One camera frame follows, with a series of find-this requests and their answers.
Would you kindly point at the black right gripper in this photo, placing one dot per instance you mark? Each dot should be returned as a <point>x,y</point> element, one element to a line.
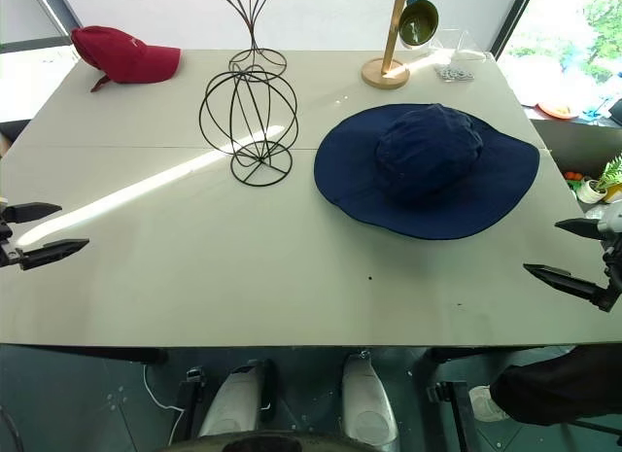
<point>613,282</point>

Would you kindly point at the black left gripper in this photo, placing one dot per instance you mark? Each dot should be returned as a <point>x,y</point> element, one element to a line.
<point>7,252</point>

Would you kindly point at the navy wide-brim hat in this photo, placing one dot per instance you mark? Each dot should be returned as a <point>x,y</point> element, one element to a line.
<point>427,170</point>

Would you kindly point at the small potted green plant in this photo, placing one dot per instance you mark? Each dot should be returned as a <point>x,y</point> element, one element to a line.
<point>594,189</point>

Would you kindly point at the person's black trouser leg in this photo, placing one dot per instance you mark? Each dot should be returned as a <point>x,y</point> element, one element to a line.
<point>559,389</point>

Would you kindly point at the blue plastic item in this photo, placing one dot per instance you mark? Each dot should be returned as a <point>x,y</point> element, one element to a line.
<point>594,113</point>

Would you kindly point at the orange plate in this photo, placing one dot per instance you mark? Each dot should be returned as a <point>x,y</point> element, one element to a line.
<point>558,110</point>

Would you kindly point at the white shoe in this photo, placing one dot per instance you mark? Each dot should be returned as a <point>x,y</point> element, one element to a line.
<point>486,403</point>

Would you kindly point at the red baseball cap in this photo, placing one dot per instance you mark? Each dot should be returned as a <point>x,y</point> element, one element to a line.
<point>126,58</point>

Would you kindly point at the pile of metal washers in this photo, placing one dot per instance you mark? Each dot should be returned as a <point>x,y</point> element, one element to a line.
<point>454,74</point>

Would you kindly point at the clear acrylic holder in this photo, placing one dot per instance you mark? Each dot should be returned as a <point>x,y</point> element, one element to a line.
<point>467,54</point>

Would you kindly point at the silver right robot leg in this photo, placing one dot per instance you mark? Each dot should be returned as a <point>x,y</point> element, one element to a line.
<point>367,403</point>

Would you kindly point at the silver robot leg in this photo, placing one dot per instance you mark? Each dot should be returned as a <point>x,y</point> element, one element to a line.
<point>367,403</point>
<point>232,403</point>

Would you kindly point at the silver left robot leg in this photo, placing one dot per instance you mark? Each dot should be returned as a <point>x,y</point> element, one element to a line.
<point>232,403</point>

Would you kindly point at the wooden mug tree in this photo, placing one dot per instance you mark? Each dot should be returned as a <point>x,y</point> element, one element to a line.
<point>385,76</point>

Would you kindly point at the green and white mug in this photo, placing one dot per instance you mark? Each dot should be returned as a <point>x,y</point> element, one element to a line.
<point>419,22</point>

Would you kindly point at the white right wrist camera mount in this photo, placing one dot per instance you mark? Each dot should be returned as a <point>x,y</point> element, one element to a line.
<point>611,223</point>

